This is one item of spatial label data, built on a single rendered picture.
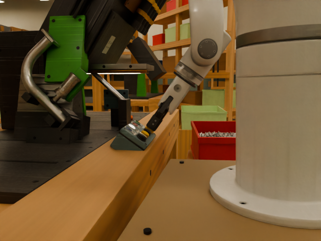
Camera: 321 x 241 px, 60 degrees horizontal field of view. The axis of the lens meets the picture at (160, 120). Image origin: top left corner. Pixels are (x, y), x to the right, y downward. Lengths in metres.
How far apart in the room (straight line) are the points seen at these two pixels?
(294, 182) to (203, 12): 0.47
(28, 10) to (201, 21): 11.58
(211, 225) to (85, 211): 0.18
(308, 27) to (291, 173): 0.15
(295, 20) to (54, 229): 0.35
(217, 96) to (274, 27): 3.28
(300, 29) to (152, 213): 0.25
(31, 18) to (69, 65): 11.17
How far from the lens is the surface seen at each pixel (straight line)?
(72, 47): 0.91
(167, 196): 0.38
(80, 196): 0.46
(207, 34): 0.69
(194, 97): 4.00
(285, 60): 0.32
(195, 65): 0.75
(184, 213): 0.33
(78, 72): 0.88
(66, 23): 0.95
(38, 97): 0.88
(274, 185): 0.34
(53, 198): 0.46
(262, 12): 0.33
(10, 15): 12.56
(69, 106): 0.89
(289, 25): 0.32
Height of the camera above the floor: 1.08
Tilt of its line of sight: 8 degrees down
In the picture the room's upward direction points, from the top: straight up
